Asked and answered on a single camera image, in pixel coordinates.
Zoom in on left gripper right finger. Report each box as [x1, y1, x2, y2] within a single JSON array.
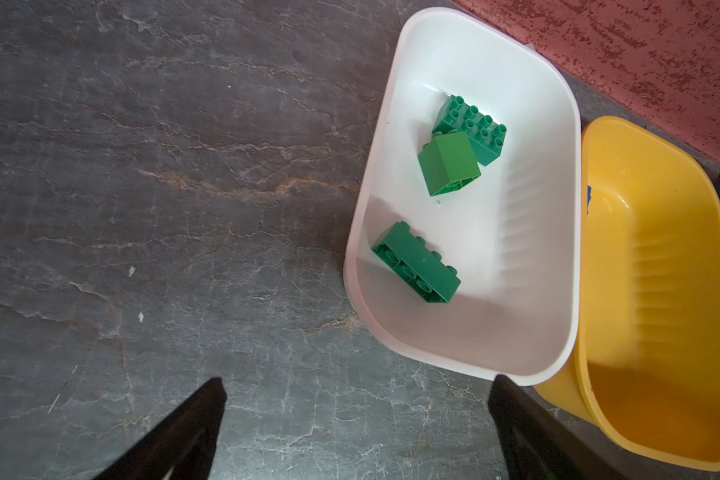
[[487, 375, 625, 479]]

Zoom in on green square lego brick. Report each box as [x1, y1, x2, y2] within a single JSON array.
[[418, 131, 481, 196]]

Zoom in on yellow plastic bin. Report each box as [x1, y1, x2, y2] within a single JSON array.
[[537, 116, 720, 472]]

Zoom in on green studded lego brick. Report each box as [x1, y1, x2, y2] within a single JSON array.
[[432, 95, 507, 166]]

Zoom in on dark green lego brick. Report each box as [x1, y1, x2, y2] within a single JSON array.
[[372, 221, 461, 303]]

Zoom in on white plastic bin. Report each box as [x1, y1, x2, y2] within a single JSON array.
[[343, 7, 584, 386]]

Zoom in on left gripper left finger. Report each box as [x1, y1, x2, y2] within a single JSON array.
[[97, 377, 227, 479]]

